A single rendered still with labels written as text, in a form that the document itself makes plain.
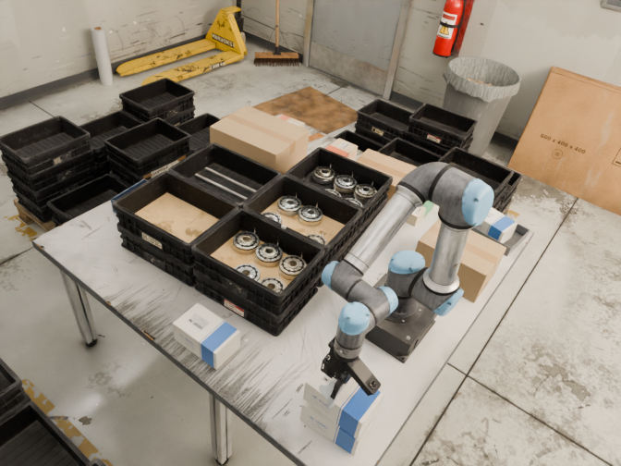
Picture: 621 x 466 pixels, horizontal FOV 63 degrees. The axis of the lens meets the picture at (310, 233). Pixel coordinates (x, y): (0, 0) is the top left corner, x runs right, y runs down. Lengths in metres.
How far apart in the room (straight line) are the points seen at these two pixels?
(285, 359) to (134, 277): 0.69
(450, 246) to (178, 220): 1.11
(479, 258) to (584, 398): 1.19
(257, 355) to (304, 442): 0.35
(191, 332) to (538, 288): 2.34
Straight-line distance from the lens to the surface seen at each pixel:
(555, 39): 4.51
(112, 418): 2.58
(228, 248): 2.00
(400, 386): 1.84
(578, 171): 4.48
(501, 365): 2.97
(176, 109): 3.59
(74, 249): 2.29
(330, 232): 2.11
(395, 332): 1.84
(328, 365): 1.46
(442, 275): 1.64
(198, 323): 1.81
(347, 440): 1.63
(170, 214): 2.18
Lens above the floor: 2.20
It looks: 41 degrees down
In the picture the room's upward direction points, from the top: 7 degrees clockwise
